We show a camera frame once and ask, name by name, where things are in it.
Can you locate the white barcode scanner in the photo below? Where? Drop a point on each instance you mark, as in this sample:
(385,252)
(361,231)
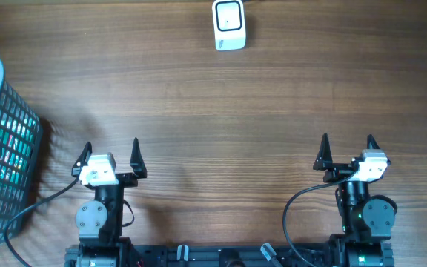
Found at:
(229,24)

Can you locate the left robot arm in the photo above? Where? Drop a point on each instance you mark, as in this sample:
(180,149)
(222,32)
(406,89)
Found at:
(100,221)

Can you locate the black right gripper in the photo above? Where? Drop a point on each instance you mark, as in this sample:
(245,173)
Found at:
(324,161)

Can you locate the dark mesh shopping basket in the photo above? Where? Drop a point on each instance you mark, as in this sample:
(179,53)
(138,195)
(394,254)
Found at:
(20,138)

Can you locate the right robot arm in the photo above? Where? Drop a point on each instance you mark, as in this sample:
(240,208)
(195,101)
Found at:
(366,220)

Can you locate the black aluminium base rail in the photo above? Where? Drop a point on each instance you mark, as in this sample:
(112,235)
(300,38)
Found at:
(319,254)

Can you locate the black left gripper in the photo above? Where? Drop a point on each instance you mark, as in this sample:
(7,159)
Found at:
(130,179)

